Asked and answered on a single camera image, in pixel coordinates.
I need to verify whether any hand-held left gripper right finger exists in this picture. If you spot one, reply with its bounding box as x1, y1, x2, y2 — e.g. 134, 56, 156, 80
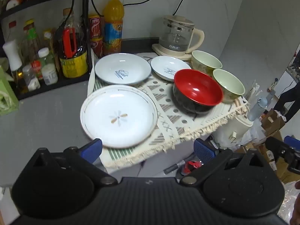
179, 138, 268, 185

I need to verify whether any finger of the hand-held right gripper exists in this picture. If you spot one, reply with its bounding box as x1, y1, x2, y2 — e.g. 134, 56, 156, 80
265, 136, 296, 163
283, 135, 300, 151

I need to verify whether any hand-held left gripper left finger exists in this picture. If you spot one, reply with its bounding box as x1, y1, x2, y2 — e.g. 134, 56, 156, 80
30, 139, 118, 187

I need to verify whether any white plate brown flower print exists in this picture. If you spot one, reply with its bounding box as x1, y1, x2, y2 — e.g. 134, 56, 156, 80
80, 84, 158, 149

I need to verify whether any red and black bowl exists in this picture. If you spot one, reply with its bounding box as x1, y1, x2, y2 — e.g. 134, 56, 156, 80
173, 69, 223, 114

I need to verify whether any pale green bowl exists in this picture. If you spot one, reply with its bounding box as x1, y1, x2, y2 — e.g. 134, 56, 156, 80
191, 50, 223, 72
212, 69, 245, 103

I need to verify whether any large white plate blue print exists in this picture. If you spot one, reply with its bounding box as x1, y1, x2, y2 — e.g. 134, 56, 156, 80
95, 53, 152, 85

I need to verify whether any small white plate blue print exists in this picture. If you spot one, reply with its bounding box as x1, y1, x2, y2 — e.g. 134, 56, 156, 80
150, 56, 192, 82

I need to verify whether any person's right forearm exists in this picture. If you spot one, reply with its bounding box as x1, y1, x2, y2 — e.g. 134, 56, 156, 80
289, 180, 300, 225

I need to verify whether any red tool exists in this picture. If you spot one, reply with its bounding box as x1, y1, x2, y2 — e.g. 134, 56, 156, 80
184, 160, 202, 175

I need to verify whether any cardboard box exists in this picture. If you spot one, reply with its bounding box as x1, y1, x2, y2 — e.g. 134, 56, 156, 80
261, 109, 286, 137

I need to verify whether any black marker pen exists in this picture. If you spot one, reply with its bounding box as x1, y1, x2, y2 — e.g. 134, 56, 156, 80
163, 153, 195, 174

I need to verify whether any white plastic spray bottle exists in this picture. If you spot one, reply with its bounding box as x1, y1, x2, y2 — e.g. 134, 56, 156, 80
212, 115, 254, 146

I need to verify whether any clear water bottle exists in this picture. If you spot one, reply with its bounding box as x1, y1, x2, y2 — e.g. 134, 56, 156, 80
247, 97, 269, 122

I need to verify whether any patterned fringed placemat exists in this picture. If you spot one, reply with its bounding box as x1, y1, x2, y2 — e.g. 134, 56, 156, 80
87, 52, 249, 169

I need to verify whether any black metal rack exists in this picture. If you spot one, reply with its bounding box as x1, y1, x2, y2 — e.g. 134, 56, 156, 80
0, 0, 94, 101

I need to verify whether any white lid seasoning jar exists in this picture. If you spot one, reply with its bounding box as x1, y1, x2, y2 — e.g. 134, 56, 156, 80
37, 47, 59, 85

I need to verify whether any clear salt jar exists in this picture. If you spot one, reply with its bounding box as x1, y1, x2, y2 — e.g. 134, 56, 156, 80
22, 64, 41, 92

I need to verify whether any red label jar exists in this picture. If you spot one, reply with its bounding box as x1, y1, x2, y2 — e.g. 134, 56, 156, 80
31, 60, 44, 80

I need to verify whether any green tissue box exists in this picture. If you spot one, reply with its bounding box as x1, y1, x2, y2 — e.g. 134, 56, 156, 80
0, 58, 20, 117

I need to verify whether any cream kettle base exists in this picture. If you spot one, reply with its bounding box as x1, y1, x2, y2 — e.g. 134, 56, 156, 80
152, 43, 193, 61

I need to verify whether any yellow cap bottle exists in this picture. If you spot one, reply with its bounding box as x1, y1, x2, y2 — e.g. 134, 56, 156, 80
42, 29, 56, 52

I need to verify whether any glass electric kettle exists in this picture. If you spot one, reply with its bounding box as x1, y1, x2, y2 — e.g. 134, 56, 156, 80
158, 15, 205, 52

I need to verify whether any oil bottle tall white cap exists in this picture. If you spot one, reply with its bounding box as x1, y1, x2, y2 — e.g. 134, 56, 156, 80
2, 40, 29, 94

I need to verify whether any orange juice bottle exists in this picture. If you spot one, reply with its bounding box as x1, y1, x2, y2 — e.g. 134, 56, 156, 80
103, 0, 125, 55

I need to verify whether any green cap sauce bottle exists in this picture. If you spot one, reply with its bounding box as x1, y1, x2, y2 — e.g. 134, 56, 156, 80
23, 19, 42, 61

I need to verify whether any large dark bottle red handle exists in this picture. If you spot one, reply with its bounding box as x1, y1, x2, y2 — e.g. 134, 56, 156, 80
55, 8, 89, 79

